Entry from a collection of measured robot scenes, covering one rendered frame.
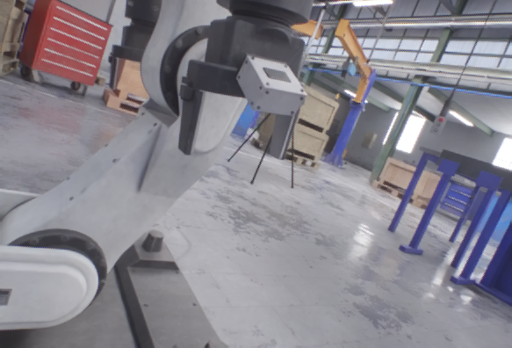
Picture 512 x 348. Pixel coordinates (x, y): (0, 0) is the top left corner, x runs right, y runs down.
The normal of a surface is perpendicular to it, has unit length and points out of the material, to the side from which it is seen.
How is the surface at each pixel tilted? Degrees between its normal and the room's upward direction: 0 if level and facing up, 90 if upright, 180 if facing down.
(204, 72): 98
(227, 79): 90
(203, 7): 90
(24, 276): 90
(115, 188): 90
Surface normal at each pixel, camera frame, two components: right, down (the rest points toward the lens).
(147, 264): 0.50, 0.31
